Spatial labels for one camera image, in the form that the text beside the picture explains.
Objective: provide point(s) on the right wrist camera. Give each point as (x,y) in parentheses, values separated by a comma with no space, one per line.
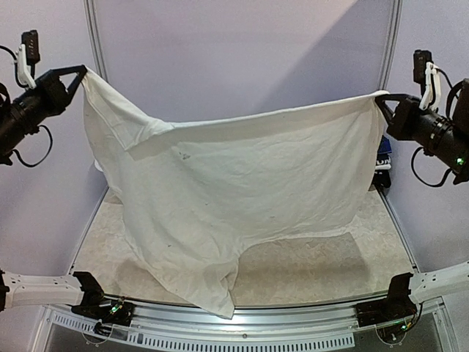
(427,74)

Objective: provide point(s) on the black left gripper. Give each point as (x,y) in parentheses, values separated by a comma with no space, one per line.
(56,88)

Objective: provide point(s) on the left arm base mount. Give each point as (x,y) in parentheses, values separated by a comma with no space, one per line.
(107,313)

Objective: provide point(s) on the right wall aluminium profile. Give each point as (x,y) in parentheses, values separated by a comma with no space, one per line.
(391,34)

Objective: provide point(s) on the left wall aluminium profile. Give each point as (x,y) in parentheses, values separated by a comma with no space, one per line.
(93,26)

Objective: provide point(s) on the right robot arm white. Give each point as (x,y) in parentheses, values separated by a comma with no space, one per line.
(452,279)

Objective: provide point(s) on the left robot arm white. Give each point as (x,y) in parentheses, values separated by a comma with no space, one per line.
(20,290)

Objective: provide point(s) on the white cloth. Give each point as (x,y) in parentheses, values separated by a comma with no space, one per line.
(196,195)

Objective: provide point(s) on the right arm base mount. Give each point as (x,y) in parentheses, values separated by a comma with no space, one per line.
(394,315)

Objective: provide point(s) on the aluminium front rail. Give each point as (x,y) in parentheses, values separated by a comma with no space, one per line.
(317,327)

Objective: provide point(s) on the wall aluminium profile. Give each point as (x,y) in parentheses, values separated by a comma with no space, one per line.
(391,34)
(93,26)

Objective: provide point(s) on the black folded garment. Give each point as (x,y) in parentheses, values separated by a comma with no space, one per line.
(381,179)

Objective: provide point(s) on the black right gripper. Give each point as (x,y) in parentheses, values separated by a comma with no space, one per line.
(403,116)

